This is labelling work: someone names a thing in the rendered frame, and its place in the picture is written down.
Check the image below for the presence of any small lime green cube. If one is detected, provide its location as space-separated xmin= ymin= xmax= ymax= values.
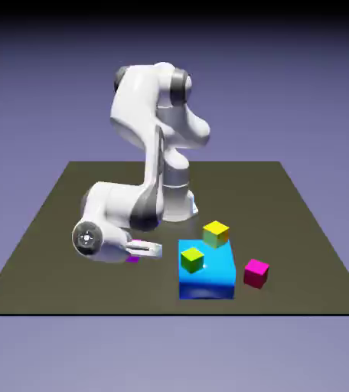
xmin=180 ymin=247 xmax=205 ymax=274

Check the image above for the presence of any large blue box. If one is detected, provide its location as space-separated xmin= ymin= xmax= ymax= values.
xmin=178 ymin=238 xmax=236 ymax=300

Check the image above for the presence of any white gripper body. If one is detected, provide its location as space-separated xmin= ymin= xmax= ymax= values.
xmin=126 ymin=240 xmax=164 ymax=259

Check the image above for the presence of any small magenta cube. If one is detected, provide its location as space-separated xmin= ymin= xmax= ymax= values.
xmin=243 ymin=258 xmax=270 ymax=289

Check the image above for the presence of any small purple cube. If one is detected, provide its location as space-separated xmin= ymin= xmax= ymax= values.
xmin=126 ymin=239 xmax=142 ymax=264

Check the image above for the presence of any small yellow cube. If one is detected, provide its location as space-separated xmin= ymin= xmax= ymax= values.
xmin=202 ymin=220 xmax=230 ymax=250

